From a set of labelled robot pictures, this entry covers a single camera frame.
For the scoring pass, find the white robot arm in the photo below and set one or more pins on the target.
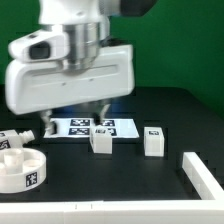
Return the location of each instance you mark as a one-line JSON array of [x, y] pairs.
[[72, 59]]

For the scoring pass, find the white L-shaped fence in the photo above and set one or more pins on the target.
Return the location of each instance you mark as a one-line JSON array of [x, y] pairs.
[[208, 209]]

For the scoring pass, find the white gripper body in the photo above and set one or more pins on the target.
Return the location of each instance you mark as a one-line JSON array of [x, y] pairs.
[[39, 78]]

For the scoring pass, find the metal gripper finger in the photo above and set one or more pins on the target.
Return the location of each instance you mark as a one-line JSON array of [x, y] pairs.
[[99, 114], [50, 126]]

